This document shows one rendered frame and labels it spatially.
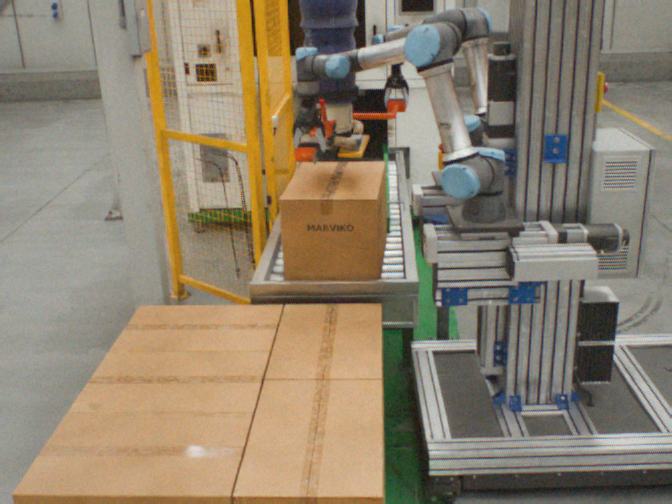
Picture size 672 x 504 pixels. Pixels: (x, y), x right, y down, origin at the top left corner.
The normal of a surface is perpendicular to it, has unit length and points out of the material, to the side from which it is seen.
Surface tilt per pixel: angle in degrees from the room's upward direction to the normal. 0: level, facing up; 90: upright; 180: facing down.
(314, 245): 90
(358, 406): 0
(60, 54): 90
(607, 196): 90
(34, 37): 90
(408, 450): 0
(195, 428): 0
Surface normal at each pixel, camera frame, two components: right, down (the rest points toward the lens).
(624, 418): -0.04, -0.93
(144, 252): -0.04, 0.36
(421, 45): -0.62, 0.18
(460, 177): -0.55, 0.43
